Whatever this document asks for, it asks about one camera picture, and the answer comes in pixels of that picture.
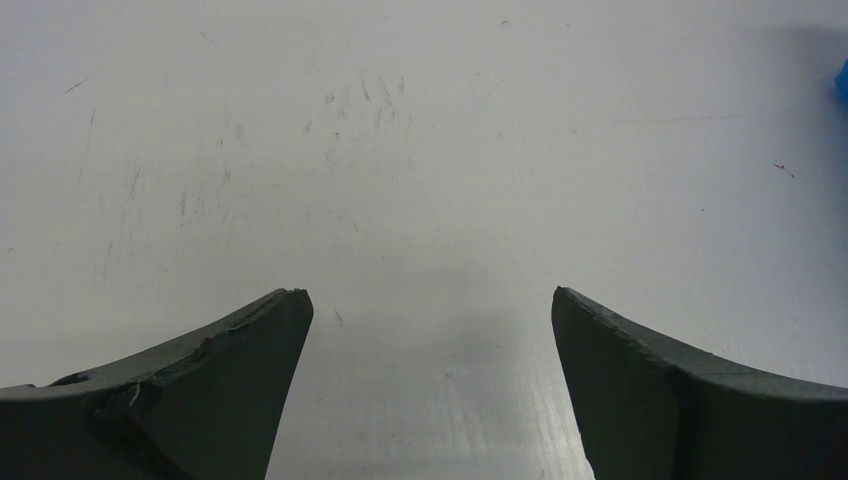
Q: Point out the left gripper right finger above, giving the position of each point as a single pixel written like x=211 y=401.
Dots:
x=648 y=406

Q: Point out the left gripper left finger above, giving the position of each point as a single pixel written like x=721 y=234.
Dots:
x=204 y=405

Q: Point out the blue plastic bin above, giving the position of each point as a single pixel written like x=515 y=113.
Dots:
x=841 y=83

